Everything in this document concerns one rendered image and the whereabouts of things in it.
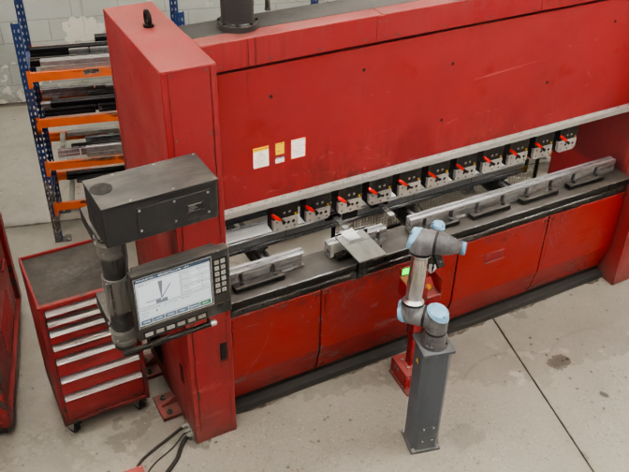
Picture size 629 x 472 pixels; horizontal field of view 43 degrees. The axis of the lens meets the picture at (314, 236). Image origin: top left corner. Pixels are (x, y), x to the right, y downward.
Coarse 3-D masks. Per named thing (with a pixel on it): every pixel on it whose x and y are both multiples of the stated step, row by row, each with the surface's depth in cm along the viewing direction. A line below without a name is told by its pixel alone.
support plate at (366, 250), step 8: (360, 232) 464; (344, 240) 457; (368, 240) 458; (352, 248) 451; (360, 248) 451; (368, 248) 451; (376, 248) 451; (352, 256) 446; (360, 256) 445; (368, 256) 445; (376, 256) 445
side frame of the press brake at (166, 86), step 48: (144, 48) 349; (192, 48) 350; (144, 96) 361; (192, 96) 341; (144, 144) 385; (192, 144) 354; (144, 240) 445; (192, 240) 381; (192, 336) 414; (192, 384) 433
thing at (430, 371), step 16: (416, 336) 425; (416, 352) 427; (432, 352) 415; (448, 352) 416; (416, 368) 430; (432, 368) 421; (416, 384) 434; (432, 384) 428; (416, 400) 438; (432, 400) 436; (416, 416) 443; (432, 416) 444; (416, 432) 450; (432, 432) 451; (416, 448) 457; (432, 448) 459
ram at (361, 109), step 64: (320, 64) 389; (384, 64) 407; (448, 64) 428; (512, 64) 450; (576, 64) 475; (256, 128) 391; (320, 128) 409; (384, 128) 430; (448, 128) 453; (512, 128) 478; (256, 192) 412; (320, 192) 432
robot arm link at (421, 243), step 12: (420, 228) 397; (408, 240) 394; (420, 240) 392; (432, 240) 390; (420, 252) 394; (432, 252) 393; (420, 264) 399; (408, 276) 406; (420, 276) 402; (408, 288) 407; (420, 288) 406; (408, 300) 409; (420, 300) 410; (408, 312) 410; (420, 312) 409
